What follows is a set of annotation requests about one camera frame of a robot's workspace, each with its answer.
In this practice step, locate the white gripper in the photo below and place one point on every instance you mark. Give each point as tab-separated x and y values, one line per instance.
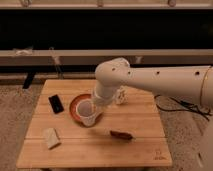
103	96

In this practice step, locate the translucent white ceramic cup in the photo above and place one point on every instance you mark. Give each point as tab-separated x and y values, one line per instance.
88	112

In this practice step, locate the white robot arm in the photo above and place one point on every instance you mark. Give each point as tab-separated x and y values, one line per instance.
192	84

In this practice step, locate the white patterned ceramic bottle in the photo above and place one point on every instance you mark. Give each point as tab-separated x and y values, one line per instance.
120	96

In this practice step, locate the orange ceramic bowl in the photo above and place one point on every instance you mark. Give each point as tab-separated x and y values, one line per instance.
73	104

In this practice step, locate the small brown red object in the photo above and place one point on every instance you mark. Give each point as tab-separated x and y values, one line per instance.
121	135

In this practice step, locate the wooden table top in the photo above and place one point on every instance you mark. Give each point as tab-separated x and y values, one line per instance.
82	147

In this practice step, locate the black smartphone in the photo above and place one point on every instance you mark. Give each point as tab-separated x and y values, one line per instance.
56	104

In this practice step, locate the white rectangular sponge block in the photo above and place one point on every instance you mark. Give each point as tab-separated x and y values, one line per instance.
51	138

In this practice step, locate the white horizontal rail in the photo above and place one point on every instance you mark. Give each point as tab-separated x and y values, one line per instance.
93	57

